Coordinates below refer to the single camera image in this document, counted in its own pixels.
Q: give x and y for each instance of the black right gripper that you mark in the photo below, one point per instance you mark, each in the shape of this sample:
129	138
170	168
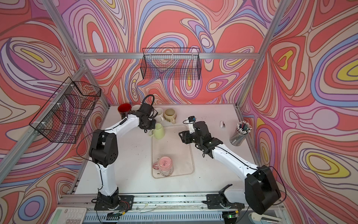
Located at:
185	138

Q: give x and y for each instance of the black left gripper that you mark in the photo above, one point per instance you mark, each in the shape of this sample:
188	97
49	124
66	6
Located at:
153	126

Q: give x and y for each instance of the white small mug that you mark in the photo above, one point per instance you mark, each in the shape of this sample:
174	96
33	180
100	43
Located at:
160	114

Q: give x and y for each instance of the cream speckled round mug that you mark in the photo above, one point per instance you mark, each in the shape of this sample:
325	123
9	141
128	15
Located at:
170	115

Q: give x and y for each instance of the light green mug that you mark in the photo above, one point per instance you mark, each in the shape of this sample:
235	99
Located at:
158	132

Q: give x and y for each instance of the black skull mug red inside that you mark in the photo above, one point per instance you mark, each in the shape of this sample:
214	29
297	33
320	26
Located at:
124	110

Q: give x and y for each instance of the pink patterned mug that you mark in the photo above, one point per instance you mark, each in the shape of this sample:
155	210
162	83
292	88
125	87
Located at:
164	165

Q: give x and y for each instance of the light blue mug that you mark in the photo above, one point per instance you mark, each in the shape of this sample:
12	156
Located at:
135	107

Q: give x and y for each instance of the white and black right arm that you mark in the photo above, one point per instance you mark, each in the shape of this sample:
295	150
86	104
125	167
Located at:
261	190

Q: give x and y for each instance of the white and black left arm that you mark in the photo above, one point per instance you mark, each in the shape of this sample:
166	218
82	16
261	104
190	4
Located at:
104	152

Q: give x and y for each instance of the beige plastic tray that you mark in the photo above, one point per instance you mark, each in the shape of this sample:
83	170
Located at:
172	146

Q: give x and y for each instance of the small white pink object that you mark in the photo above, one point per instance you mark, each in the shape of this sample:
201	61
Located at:
222	124

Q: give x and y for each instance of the pen holder with pens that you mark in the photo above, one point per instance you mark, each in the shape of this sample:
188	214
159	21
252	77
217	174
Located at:
242	129

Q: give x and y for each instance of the white device bottom right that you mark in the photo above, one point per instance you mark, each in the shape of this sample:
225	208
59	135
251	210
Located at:
256	218

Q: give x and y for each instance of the white desk telephone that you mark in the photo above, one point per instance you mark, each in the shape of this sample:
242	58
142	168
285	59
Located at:
68	215

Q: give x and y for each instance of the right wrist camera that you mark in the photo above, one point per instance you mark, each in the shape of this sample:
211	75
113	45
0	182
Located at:
191	121

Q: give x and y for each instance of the black wire basket back wall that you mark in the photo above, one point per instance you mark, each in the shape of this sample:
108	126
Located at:
167	63

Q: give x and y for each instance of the black wire basket wall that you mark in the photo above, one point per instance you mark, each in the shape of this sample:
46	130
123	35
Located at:
167	63
67	116

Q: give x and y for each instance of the black wire basket left wall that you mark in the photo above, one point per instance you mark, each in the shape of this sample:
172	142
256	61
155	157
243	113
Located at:
67	116

